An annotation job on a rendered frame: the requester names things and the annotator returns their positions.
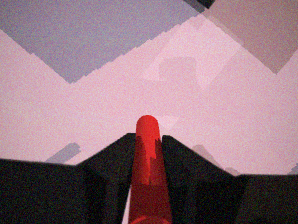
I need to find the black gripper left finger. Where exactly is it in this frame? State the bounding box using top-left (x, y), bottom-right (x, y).
top-left (0, 133), bottom-right (136, 224)

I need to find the red peg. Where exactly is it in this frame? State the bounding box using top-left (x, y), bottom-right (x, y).
top-left (128, 115), bottom-right (173, 224)

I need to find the grey open box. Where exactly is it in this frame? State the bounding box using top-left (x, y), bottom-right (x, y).
top-left (196, 0), bottom-right (216, 8)

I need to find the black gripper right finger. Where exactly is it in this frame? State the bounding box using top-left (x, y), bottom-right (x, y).
top-left (161, 135), bottom-right (298, 224)

